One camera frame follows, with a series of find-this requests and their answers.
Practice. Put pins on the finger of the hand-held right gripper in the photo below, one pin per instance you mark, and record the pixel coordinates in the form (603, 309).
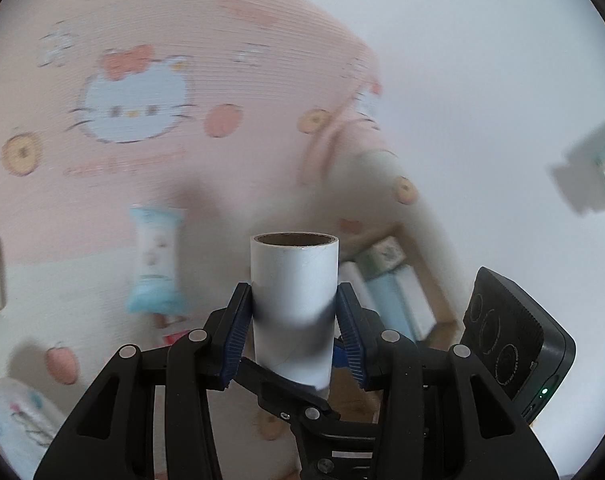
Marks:
(287, 390)
(339, 356)

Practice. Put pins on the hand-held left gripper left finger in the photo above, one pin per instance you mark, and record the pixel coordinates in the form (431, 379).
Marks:
(235, 340)

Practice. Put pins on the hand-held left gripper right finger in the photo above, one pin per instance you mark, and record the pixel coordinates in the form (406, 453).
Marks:
(351, 340)

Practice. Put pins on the cardboard box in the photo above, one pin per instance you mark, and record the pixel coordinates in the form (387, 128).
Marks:
(440, 290)

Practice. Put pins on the white desktop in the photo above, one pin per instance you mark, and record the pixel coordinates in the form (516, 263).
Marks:
(482, 85)

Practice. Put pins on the light blue soft pack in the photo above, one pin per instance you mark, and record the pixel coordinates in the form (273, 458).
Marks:
(392, 310)

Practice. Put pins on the small red white packet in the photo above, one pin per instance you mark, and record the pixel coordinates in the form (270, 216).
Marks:
(175, 337)

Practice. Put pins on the green cartoon printed box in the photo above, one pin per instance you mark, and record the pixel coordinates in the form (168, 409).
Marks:
(385, 255)

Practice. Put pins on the blue white snack packet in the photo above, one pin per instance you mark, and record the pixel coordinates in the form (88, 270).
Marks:
(155, 255)

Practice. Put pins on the white tissue pack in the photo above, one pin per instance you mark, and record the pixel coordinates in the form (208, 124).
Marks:
(600, 140)

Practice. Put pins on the white printed pouch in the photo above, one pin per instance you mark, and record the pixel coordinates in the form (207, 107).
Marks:
(17, 425)

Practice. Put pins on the pink cartoon printed blanket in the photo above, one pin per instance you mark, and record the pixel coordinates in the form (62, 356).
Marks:
(192, 50)

